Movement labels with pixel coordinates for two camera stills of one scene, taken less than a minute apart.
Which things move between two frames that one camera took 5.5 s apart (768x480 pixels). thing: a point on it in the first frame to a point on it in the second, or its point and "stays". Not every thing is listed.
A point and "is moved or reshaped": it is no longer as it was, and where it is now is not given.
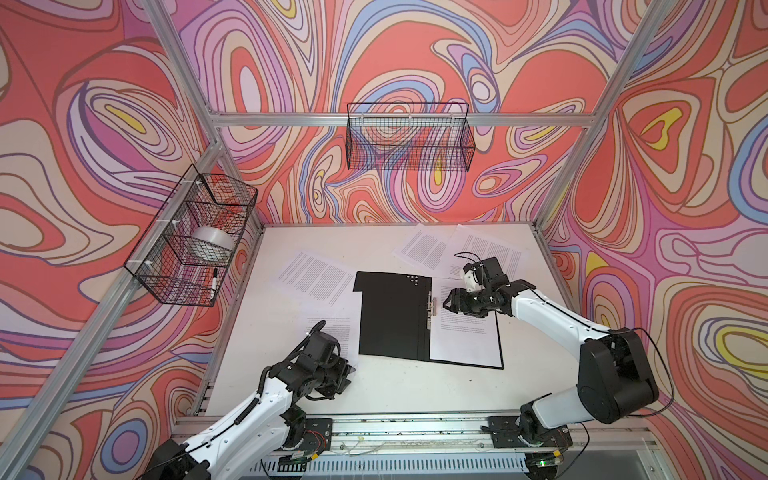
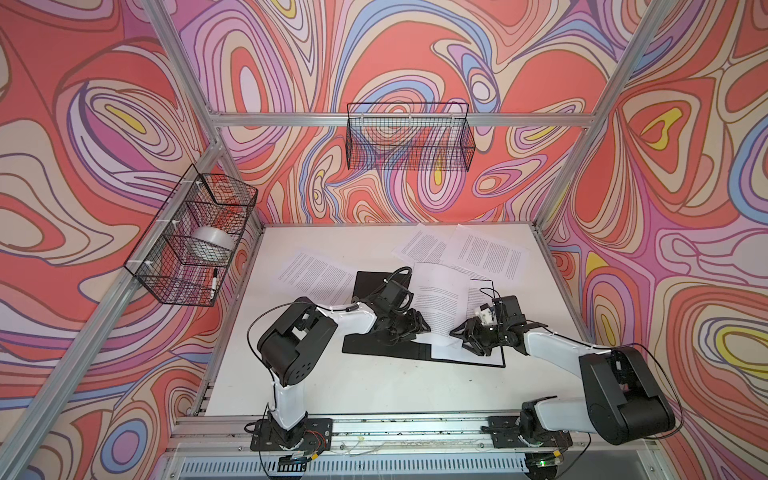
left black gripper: x=343 y=367 to x=415 y=320
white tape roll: x=209 y=246 stays
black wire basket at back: x=409 y=136 stays
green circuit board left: x=291 y=460 stays
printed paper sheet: x=342 y=314 is moved or reshaped
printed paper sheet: x=320 y=277 stays
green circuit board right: x=544 y=460 stays
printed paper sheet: x=469 y=246 stays
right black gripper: x=458 y=303 to x=471 y=328
